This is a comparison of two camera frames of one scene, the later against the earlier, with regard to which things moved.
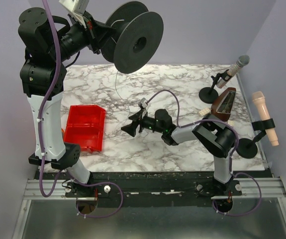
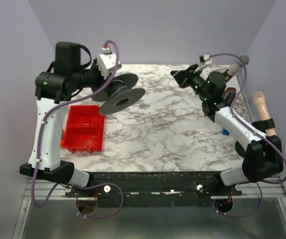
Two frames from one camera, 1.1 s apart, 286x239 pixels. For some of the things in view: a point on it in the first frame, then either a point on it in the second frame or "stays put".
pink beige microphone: [259, 98] stays put
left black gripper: [94, 35] to [99, 81]
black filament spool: [138, 39] to [119, 93]
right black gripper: [141, 122] to [186, 78]
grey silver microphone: [242, 61] stays put
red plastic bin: [85, 126] stays put
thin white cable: [115, 76] to [177, 93]
